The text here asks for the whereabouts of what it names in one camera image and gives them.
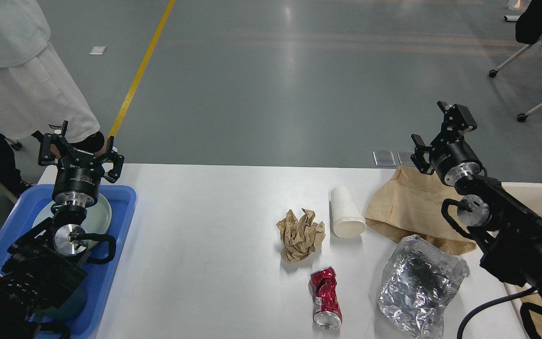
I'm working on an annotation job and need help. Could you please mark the dark teal mug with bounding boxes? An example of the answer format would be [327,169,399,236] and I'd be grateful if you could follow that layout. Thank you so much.
[32,287,88,323]

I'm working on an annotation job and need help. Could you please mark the silver foil bag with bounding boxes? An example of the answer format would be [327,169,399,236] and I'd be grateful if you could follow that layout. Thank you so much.
[378,234,470,339]

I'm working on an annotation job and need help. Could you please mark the metal floor plates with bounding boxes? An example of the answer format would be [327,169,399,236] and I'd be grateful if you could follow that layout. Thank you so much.
[372,150,414,167]

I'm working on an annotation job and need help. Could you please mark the person in white shorts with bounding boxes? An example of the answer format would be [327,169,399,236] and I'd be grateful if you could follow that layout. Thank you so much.
[0,0,106,154]

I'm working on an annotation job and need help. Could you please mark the brown paper bag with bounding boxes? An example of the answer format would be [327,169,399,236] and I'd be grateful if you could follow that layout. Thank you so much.
[364,166,477,255]

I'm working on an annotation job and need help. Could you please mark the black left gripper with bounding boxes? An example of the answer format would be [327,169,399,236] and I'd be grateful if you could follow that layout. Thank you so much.
[37,121,125,208]

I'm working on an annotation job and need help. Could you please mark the white paper cup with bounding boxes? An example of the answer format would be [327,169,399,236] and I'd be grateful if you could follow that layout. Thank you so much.
[330,186,366,239]

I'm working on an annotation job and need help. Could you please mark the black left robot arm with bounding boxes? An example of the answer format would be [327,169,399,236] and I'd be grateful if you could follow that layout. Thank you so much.
[0,121,124,339]

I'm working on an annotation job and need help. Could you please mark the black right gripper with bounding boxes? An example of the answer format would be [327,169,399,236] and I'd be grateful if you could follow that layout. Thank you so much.
[410,101,484,186]

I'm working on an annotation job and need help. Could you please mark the light green plate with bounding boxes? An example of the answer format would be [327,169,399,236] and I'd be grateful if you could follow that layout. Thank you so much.
[32,192,112,256]

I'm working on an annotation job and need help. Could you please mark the blue plastic tray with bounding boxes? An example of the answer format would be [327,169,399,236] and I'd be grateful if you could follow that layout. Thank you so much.
[0,184,137,339]

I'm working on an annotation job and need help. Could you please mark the crushed red soda can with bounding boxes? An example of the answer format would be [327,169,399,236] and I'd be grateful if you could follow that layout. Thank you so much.
[310,266,343,330]

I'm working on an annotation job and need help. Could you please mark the crumpled brown paper ball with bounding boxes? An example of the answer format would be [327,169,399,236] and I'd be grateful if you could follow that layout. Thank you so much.
[277,209,326,263]

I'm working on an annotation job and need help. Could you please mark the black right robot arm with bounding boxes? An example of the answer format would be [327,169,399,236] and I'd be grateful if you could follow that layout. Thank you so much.
[410,101,542,339]

